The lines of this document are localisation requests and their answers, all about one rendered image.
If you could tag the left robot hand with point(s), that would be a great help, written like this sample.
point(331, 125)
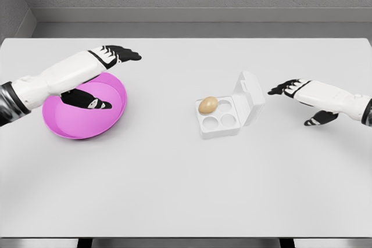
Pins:
point(72, 71)

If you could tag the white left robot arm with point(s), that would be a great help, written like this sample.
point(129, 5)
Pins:
point(20, 97)

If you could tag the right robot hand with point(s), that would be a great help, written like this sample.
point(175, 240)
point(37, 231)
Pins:
point(325, 97)

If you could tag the brown egg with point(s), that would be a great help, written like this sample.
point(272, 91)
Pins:
point(208, 105)

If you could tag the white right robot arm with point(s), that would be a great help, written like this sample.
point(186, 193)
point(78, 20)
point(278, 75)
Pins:
point(361, 108)

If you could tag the pink round plate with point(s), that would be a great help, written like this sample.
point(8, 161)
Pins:
point(87, 126)

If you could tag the white egg box with lid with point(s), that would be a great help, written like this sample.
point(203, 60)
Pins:
point(250, 100)

